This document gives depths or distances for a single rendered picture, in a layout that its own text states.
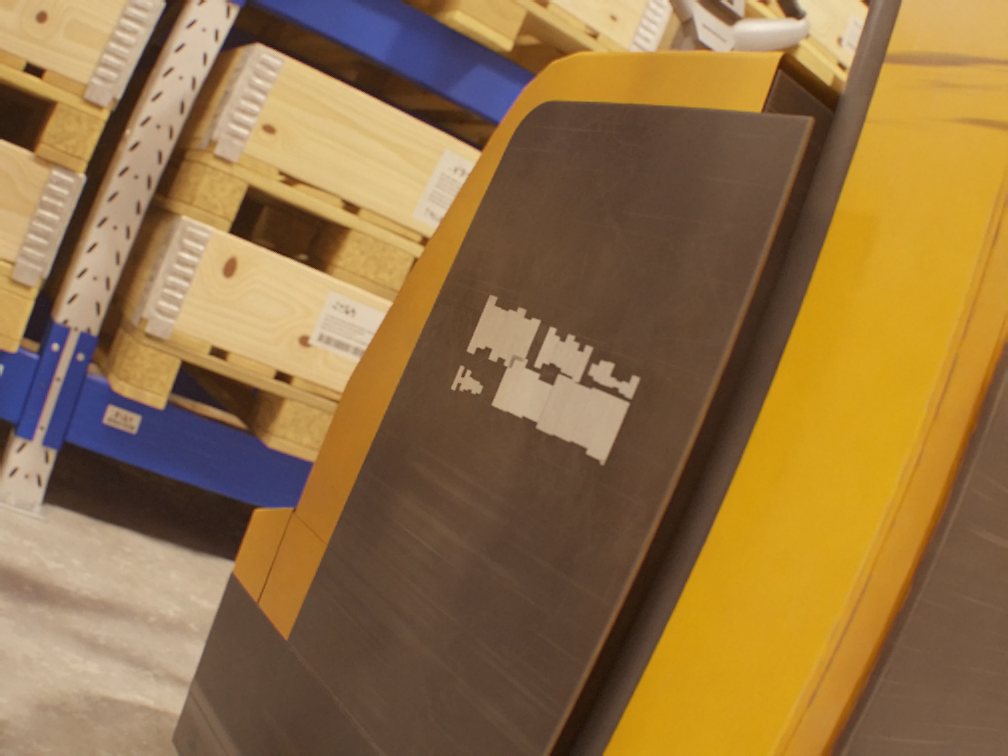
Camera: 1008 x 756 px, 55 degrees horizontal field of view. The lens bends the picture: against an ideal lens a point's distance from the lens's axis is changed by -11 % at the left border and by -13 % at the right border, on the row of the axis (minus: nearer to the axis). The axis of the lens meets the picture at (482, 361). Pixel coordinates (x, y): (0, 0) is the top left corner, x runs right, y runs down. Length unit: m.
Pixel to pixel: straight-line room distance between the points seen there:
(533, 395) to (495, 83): 1.47
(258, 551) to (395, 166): 1.08
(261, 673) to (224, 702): 0.09
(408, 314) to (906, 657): 0.58
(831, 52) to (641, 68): 1.96
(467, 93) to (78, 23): 0.83
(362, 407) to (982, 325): 0.61
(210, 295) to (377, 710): 1.20
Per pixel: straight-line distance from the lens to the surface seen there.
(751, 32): 1.63
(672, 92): 0.85
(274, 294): 2.01
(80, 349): 2.01
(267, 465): 2.17
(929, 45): 0.77
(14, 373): 2.01
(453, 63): 2.21
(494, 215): 0.97
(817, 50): 2.79
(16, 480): 2.07
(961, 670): 0.79
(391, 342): 1.04
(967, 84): 0.74
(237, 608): 1.19
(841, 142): 0.79
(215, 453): 2.13
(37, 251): 1.91
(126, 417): 2.06
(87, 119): 1.90
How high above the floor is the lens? 0.61
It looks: 1 degrees down
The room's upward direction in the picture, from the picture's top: 23 degrees clockwise
